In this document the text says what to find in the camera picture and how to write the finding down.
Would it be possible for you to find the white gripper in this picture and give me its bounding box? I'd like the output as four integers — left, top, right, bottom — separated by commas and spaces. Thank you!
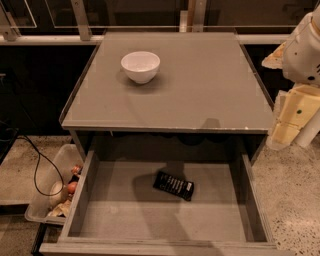
261, 23, 320, 150

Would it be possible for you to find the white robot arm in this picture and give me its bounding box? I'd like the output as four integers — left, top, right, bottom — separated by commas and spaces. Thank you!
262, 6, 320, 150

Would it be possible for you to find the grey cabinet with counter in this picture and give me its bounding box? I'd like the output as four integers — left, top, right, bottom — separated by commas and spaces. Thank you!
59, 31, 276, 161

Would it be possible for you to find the open grey top drawer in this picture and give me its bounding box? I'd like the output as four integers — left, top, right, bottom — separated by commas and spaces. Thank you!
40, 135, 294, 256

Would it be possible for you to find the white pole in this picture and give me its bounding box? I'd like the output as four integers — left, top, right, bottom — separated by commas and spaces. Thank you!
295, 109, 320, 148

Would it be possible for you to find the white ceramic bowl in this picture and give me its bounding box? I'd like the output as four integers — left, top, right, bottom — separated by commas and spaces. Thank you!
121, 51, 161, 84

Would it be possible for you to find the small orange bottle in bin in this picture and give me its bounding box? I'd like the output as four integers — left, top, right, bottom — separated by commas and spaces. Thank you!
71, 165, 82, 177

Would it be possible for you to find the orange round fruit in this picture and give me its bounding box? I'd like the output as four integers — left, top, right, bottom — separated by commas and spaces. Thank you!
67, 181, 77, 194

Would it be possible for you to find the crumpled wrapper in bin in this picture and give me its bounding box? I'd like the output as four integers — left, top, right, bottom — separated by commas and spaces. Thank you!
48, 200, 71, 217

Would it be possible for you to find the cream round object in bin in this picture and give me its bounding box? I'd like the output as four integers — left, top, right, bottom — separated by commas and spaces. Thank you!
49, 181, 68, 207

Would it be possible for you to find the clear plastic storage bin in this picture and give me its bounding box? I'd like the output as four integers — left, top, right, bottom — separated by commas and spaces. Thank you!
25, 144, 83, 225

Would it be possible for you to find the metal railing frame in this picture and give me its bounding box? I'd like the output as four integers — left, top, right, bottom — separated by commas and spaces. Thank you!
0, 0, 320, 46

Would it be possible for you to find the black cable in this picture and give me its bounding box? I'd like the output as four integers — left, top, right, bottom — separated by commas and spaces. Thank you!
0, 119, 65, 197

